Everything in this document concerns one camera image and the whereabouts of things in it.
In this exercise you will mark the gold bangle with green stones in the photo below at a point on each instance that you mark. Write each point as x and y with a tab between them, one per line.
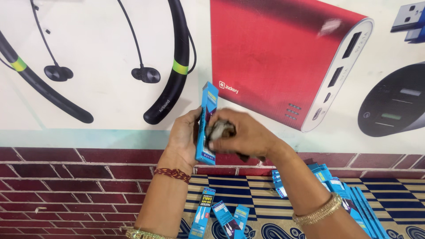
146	234

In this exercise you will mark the person's left hand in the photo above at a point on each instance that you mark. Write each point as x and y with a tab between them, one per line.
179	142

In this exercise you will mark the pile of blue packets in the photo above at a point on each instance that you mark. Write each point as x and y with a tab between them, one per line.
355	205

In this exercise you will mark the grey brown wiping cloth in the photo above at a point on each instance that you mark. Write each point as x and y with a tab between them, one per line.
219	131

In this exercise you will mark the person's right hand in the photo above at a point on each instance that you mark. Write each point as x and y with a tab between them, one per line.
252	136

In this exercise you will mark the gold beaded bangle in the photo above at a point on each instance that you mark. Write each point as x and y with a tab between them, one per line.
318	212

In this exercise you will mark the person's right fingers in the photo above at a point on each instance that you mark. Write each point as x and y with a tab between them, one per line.
221	115

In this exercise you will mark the blue beige checkered mat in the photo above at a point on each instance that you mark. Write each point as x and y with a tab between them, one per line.
262	205

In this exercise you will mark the small white paper scrap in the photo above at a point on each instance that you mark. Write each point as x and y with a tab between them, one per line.
40	209

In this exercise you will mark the printed electronics wall poster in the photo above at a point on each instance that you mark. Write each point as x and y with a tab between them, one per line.
99	49

